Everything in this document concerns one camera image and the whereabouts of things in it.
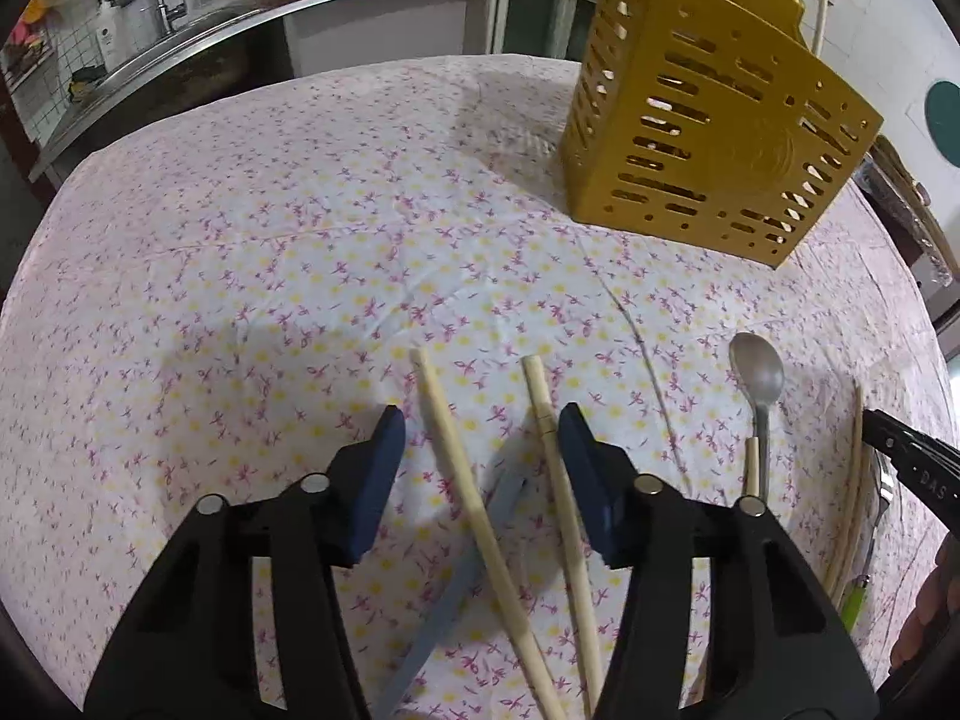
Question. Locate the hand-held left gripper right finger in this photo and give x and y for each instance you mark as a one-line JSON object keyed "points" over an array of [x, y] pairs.
{"points": [[592, 480]]}

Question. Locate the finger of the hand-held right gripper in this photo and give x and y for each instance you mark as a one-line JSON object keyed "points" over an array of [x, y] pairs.
{"points": [[926, 472]]}

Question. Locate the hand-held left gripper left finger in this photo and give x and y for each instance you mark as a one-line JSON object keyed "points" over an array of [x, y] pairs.
{"points": [[375, 465]]}

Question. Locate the pale wooden chopstick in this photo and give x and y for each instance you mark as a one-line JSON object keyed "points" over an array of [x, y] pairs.
{"points": [[480, 510], [751, 465], [846, 510], [570, 540], [822, 7]]}

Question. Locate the grey plastic utensil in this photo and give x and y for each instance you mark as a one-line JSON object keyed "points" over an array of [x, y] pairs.
{"points": [[465, 577]]}

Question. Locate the metal spoon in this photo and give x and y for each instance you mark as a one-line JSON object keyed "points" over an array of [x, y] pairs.
{"points": [[757, 375]]}

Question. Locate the yellow slotted utensil holder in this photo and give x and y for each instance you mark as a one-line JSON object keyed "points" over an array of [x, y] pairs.
{"points": [[712, 112]]}

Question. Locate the person's right hand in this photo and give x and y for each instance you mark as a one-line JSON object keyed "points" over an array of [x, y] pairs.
{"points": [[930, 615]]}

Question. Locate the wooden cutting board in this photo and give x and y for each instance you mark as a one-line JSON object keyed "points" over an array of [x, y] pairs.
{"points": [[919, 202]]}

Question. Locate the green round board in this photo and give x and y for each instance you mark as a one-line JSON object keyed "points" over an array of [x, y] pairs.
{"points": [[945, 120]]}

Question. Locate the glass cabinet doors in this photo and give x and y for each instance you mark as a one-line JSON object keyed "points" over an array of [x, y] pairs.
{"points": [[536, 19]]}

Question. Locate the stainless steel sink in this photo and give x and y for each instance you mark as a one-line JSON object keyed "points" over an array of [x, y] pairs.
{"points": [[180, 41]]}

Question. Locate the black and yellow sponge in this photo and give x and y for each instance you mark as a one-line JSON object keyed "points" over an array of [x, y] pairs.
{"points": [[85, 86]]}

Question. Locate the white soap bottle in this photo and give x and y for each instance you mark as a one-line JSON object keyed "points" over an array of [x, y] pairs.
{"points": [[111, 34]]}

